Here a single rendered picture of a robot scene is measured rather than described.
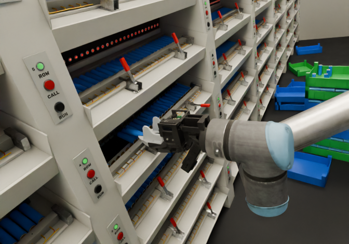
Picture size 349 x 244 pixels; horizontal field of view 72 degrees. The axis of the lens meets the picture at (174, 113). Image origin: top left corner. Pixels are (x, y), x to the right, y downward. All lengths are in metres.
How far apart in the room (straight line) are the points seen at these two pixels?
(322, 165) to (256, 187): 1.23
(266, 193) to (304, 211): 0.95
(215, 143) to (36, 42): 0.37
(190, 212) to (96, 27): 0.80
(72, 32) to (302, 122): 0.56
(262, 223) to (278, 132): 0.97
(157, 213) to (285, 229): 0.76
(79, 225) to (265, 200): 0.40
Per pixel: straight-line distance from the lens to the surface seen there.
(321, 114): 0.69
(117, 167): 0.67
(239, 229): 1.39
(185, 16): 1.00
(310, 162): 1.77
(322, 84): 1.59
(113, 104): 0.60
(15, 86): 0.45
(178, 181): 0.91
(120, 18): 0.61
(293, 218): 1.45
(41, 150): 0.51
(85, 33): 0.54
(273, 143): 0.48
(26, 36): 0.46
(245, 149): 0.49
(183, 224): 1.04
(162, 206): 0.85
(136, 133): 0.68
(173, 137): 0.56
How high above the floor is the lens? 1.12
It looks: 26 degrees down
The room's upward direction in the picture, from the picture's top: 13 degrees counter-clockwise
